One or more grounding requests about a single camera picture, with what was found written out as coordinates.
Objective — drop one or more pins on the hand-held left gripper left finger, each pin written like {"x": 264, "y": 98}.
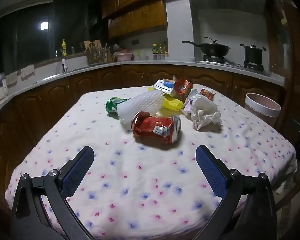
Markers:
{"x": 77, "y": 170}

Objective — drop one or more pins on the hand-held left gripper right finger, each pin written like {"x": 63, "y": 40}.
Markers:
{"x": 210, "y": 170}

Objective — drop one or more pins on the pink and white bin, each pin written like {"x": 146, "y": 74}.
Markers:
{"x": 261, "y": 110}

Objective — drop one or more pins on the white tissue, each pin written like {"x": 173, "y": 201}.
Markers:
{"x": 205, "y": 112}

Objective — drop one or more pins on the crushed red can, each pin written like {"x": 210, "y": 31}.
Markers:
{"x": 152, "y": 127}

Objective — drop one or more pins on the pale plastic wrapper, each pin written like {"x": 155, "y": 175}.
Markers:
{"x": 190, "y": 100}

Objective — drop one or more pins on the crushed green can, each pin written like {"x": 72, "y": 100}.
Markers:
{"x": 112, "y": 104}

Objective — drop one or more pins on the yellow foam fruit net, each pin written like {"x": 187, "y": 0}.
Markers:
{"x": 173, "y": 103}

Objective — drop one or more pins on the small red wrapper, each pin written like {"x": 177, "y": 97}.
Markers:
{"x": 208, "y": 93}

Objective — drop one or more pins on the red snack packet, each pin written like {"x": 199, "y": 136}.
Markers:
{"x": 182, "y": 86}

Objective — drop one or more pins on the white foam fruit net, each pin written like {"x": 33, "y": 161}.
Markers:
{"x": 140, "y": 105}

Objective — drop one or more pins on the blue and white packet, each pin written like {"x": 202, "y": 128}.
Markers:
{"x": 165, "y": 84}

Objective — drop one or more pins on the floral white tablecloth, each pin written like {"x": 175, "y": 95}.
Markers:
{"x": 140, "y": 180}

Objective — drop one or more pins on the wooden lower cabinets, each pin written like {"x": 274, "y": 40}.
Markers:
{"x": 52, "y": 97}

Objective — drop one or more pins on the wooden cabinets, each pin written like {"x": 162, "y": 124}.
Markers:
{"x": 52, "y": 97}
{"x": 140, "y": 12}

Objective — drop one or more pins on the wooden glass door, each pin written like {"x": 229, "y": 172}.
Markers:
{"x": 290, "y": 55}

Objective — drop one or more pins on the black cooking pot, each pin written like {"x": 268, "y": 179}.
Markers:
{"x": 253, "y": 53}

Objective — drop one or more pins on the gas stove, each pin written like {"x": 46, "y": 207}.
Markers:
{"x": 230, "y": 62}

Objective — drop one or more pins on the hanging beige towel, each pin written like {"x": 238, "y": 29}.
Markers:
{"x": 11, "y": 78}
{"x": 27, "y": 72}

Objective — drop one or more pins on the utensil rack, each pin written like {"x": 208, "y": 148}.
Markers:
{"x": 96, "y": 53}

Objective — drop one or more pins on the black wok with lid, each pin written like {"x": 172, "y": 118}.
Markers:
{"x": 215, "y": 48}

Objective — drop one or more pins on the yellow bottle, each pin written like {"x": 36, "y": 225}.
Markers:
{"x": 64, "y": 48}

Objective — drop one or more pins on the pink bowl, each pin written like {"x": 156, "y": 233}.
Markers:
{"x": 123, "y": 56}

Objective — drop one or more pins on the grey kitchen countertop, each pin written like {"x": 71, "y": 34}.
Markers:
{"x": 140, "y": 62}

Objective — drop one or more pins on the yellow-capped condiment bottle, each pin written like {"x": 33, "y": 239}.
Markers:
{"x": 155, "y": 49}

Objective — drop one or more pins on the dark window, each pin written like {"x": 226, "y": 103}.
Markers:
{"x": 27, "y": 35}

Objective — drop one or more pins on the wooden upper cabinets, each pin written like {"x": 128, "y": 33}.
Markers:
{"x": 140, "y": 12}

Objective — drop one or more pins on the wall socket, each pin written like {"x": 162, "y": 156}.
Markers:
{"x": 135, "y": 42}

